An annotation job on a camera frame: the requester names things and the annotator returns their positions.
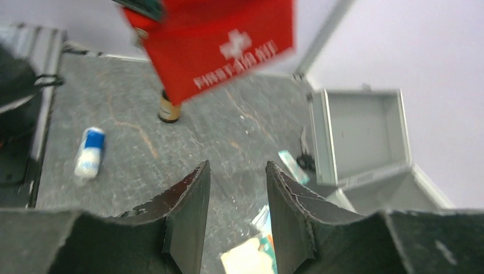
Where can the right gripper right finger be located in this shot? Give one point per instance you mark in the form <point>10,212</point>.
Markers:
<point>313,235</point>

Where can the grey metal case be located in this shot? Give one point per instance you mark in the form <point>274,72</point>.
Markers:
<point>360,144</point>

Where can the blue white small box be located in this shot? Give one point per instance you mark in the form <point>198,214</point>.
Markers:
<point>90,153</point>

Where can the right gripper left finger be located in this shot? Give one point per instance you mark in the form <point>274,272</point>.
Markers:
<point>162,235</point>

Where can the blue cotton ball bag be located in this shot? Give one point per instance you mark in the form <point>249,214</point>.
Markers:
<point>262,222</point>

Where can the brown glass bottle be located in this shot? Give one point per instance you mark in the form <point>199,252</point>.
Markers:
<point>168,113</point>

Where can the small teal strip packet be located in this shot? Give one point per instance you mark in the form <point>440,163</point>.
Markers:
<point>293,167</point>

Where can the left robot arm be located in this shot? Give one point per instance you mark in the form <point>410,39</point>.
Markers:
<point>18,78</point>

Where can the black handled scissors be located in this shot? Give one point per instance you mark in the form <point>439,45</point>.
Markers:
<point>305,160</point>

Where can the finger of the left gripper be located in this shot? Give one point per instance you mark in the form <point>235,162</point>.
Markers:
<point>149,8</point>

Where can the red first aid pouch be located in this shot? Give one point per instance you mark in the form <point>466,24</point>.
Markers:
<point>197,45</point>

